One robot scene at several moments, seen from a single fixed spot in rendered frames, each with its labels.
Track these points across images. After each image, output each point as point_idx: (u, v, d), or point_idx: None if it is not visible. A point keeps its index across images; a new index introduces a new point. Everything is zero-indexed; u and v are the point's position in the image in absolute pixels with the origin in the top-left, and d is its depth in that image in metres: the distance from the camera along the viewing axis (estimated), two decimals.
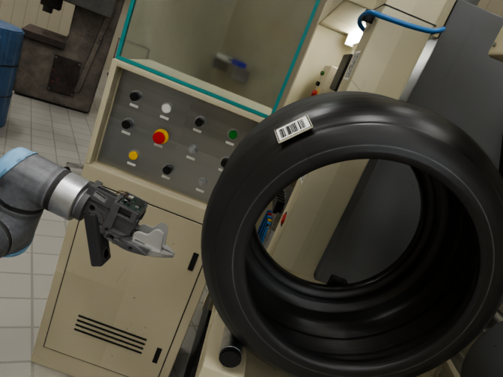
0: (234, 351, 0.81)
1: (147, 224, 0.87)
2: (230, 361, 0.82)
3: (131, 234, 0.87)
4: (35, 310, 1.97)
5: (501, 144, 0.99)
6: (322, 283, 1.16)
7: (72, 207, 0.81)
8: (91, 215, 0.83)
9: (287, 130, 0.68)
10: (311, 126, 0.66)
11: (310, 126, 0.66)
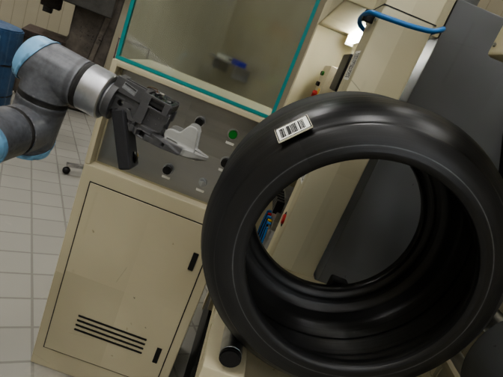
0: (234, 351, 0.81)
1: (178, 126, 0.81)
2: (230, 361, 0.82)
3: (161, 136, 0.81)
4: (35, 310, 1.97)
5: (501, 144, 0.99)
6: (322, 283, 1.16)
7: (99, 99, 0.74)
8: (120, 109, 0.76)
9: (287, 130, 0.68)
10: (311, 126, 0.66)
11: (310, 126, 0.66)
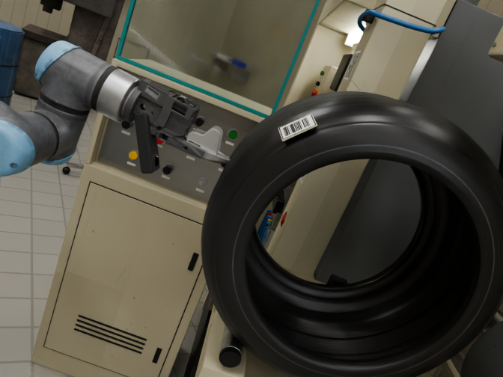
0: (232, 351, 0.81)
1: (200, 129, 0.81)
2: (230, 361, 0.82)
3: None
4: (35, 310, 1.97)
5: (501, 144, 0.99)
6: (322, 283, 1.16)
7: (123, 102, 0.74)
8: (142, 113, 0.76)
9: (291, 128, 0.68)
10: (315, 124, 0.66)
11: (314, 126, 0.66)
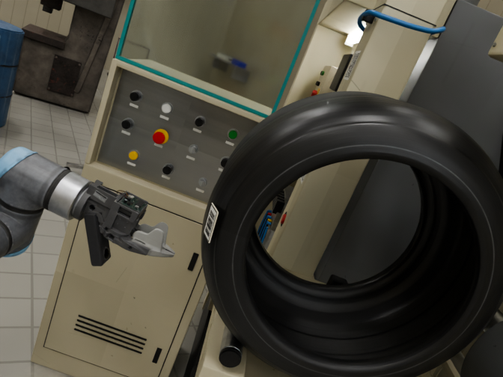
0: (220, 357, 0.82)
1: (147, 224, 0.87)
2: (232, 358, 0.82)
3: (131, 233, 0.87)
4: (35, 310, 1.97)
5: (501, 144, 0.99)
6: (322, 283, 1.16)
7: (72, 206, 0.81)
8: (91, 214, 0.83)
9: (208, 227, 0.74)
10: (216, 212, 0.71)
11: (216, 214, 0.71)
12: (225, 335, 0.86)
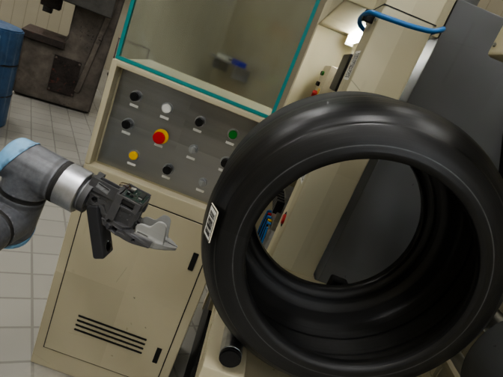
0: (220, 357, 0.82)
1: (150, 217, 0.87)
2: (232, 358, 0.82)
3: (133, 227, 0.86)
4: (35, 310, 1.97)
5: (501, 144, 0.99)
6: (322, 283, 1.16)
7: (74, 198, 0.80)
8: (93, 206, 0.82)
9: (208, 227, 0.74)
10: (216, 212, 0.71)
11: (216, 214, 0.71)
12: (225, 335, 0.86)
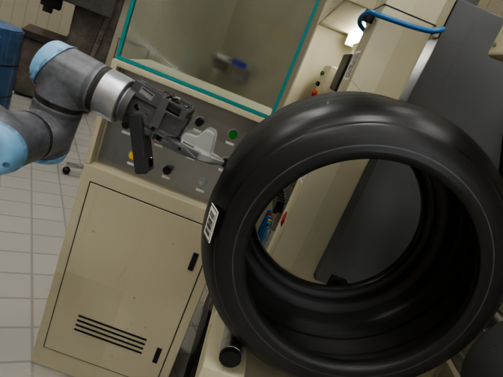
0: (220, 357, 0.82)
1: (194, 130, 0.81)
2: (232, 358, 0.82)
3: (177, 140, 0.81)
4: (35, 310, 1.97)
5: (501, 144, 0.99)
6: (322, 283, 1.16)
7: (117, 103, 0.74)
8: (137, 114, 0.76)
9: (208, 227, 0.74)
10: (216, 212, 0.71)
11: (216, 214, 0.71)
12: (225, 335, 0.86)
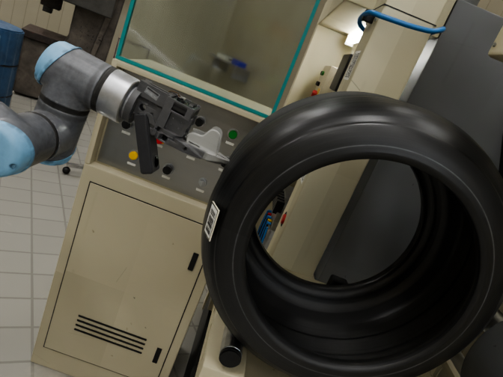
0: (220, 357, 0.82)
1: (199, 129, 0.81)
2: (232, 358, 0.82)
3: (183, 140, 0.81)
4: (35, 310, 1.97)
5: (501, 144, 0.99)
6: (322, 283, 1.16)
7: (122, 103, 0.74)
8: (142, 114, 0.76)
9: (209, 225, 0.74)
10: (217, 211, 0.71)
11: (217, 212, 0.71)
12: (224, 336, 0.86)
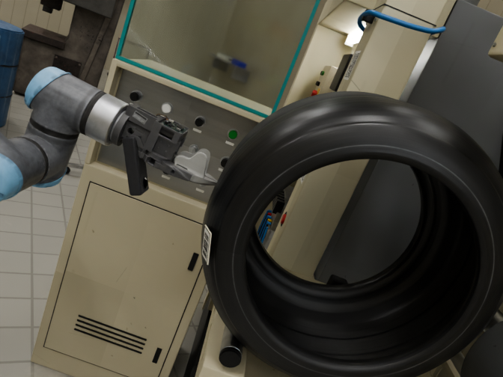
0: (236, 353, 0.81)
1: (187, 151, 0.82)
2: (229, 361, 0.82)
3: (171, 161, 0.82)
4: (35, 310, 1.97)
5: (501, 144, 0.99)
6: (322, 283, 1.16)
7: (111, 128, 0.76)
8: (130, 138, 0.78)
9: (205, 248, 0.75)
10: (209, 234, 0.72)
11: (209, 235, 0.72)
12: None
